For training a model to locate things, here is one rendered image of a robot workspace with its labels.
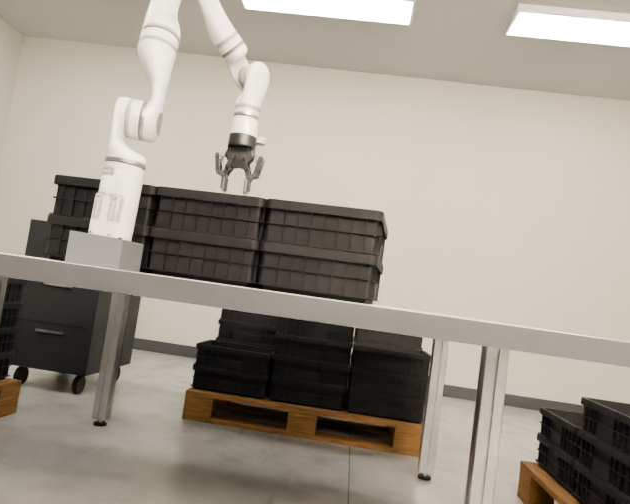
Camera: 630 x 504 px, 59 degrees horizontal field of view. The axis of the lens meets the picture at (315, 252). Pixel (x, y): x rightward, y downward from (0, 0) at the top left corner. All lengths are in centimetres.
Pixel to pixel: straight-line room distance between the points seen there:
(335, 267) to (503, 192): 392
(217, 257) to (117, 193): 30
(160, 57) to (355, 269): 69
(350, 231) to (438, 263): 366
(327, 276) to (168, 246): 42
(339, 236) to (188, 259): 39
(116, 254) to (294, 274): 42
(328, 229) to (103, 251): 52
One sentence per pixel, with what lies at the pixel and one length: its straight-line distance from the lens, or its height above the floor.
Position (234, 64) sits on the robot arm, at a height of 129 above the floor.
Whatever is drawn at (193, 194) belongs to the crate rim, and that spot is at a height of 92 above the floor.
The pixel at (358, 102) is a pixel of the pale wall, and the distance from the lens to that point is 526.
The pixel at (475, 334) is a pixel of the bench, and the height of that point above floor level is 68.
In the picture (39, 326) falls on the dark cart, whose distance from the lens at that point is 336.
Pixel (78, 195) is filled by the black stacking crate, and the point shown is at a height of 88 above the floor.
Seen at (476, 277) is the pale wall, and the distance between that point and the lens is 507.
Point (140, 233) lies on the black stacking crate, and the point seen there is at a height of 80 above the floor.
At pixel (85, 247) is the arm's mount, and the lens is 133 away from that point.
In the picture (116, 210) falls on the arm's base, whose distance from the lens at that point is 133.
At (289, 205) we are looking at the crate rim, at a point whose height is 92.
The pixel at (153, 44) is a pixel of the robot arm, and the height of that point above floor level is 124.
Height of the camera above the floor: 70
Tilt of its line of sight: 4 degrees up
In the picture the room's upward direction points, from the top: 8 degrees clockwise
